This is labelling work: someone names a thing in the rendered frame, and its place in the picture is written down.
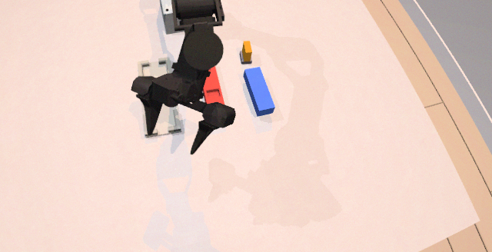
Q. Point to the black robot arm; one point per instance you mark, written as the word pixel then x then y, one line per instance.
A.
pixel 201 48

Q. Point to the red bar with rectangular socket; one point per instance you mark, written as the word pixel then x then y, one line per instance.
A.
pixel 212 89

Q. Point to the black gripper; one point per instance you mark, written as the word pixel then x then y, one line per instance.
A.
pixel 216 115

